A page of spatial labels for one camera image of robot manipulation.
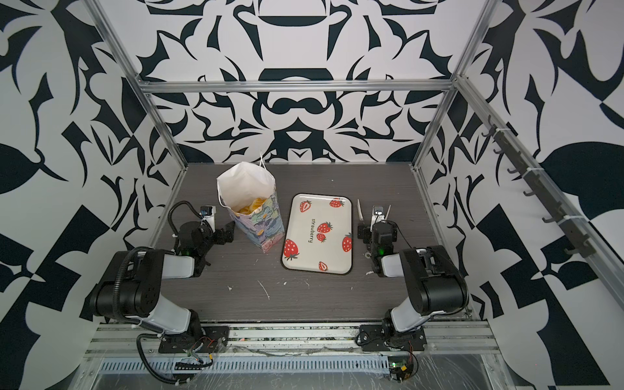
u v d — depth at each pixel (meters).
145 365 0.69
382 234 0.72
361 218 0.98
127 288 0.45
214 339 0.73
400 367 0.71
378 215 0.81
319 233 0.97
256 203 0.87
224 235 0.85
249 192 0.97
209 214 0.82
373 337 0.74
